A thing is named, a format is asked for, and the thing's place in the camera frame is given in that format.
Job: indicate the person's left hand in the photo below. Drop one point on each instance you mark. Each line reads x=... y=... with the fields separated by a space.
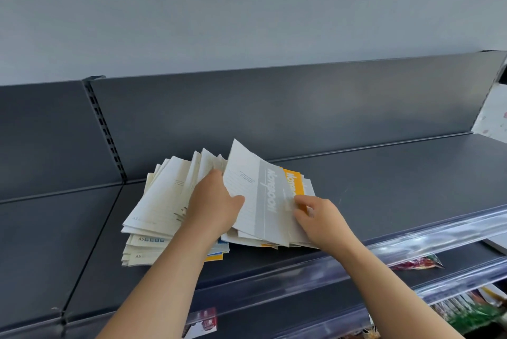
x=210 y=208

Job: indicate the person's right hand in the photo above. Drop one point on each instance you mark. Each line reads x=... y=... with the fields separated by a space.
x=328 y=227

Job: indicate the small grey notebook stack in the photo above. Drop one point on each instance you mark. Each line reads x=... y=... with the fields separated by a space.
x=261 y=200

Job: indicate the pile of white notebooks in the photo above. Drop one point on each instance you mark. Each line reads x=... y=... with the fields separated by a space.
x=158 y=200

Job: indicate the person's right forearm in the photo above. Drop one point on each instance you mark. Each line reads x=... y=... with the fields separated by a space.
x=396 y=299

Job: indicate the person's left forearm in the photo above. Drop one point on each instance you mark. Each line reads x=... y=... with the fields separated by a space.
x=158 y=295

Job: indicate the red green snack packet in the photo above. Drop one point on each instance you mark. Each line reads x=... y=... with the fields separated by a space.
x=420 y=262

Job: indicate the dark grey back panel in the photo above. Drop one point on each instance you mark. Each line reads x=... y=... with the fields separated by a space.
x=39 y=140
x=277 y=113

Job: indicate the slotted dark metal upright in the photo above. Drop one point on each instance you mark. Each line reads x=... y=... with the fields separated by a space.
x=103 y=128

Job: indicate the white grey flat book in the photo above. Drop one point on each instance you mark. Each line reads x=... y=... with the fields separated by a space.
x=497 y=243

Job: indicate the yellow white box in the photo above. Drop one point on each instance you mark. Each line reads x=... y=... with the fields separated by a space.
x=495 y=294

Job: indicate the white floral patterned panel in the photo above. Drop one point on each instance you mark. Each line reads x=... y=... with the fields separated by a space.
x=493 y=116

